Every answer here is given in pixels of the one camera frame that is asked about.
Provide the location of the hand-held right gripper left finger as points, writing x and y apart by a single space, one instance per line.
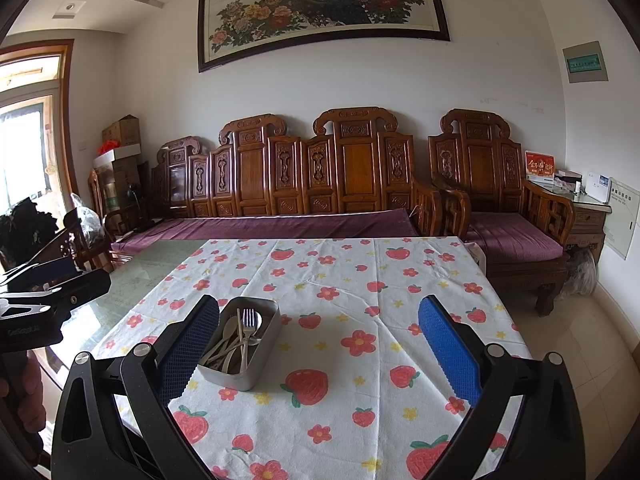
187 347

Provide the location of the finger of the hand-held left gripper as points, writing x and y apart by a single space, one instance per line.
50 267
85 284

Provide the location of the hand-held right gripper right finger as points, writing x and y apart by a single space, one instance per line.
450 352

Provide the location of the cream plastic spoon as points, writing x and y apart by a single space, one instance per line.
230 329
232 361

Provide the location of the rectangular metal tray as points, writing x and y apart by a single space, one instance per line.
235 382

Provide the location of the person's left hand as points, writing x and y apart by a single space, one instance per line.
31 382

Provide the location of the dark carved wooden chair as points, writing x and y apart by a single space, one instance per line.
75 242

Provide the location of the dark cloth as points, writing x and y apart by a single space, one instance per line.
25 230

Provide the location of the crumpled plastic bag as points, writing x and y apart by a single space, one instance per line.
89 215

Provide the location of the small carved wooden chair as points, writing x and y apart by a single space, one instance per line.
100 197

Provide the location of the white plastic object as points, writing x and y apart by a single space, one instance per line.
476 256

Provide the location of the strawberry print tablecloth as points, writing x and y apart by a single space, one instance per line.
350 385

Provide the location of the tall cardboard box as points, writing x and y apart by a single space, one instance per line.
125 182

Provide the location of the white box with red contents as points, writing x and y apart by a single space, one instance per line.
117 155

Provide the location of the square purple seat cushion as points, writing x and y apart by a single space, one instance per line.
517 235

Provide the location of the long purple seat cushion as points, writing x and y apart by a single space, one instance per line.
280 227

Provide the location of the clear plastic bag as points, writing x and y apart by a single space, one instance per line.
580 270

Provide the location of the brown cardboard box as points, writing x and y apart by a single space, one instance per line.
122 131

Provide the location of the wooden side table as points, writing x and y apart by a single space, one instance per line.
587 222

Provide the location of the carved wooden armchair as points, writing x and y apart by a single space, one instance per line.
480 160

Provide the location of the red standing card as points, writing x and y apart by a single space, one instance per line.
540 165

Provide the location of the tissue box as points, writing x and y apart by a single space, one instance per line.
567 177

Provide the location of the carved wooden sofa bench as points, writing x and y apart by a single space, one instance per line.
300 165

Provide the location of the framed peacock flower painting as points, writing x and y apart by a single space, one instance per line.
320 7

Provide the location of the wooden door frame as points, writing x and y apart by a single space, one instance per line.
67 120

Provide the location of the white wall panel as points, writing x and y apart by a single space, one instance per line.
622 217

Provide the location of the grey wall electrical box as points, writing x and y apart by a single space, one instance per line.
585 61

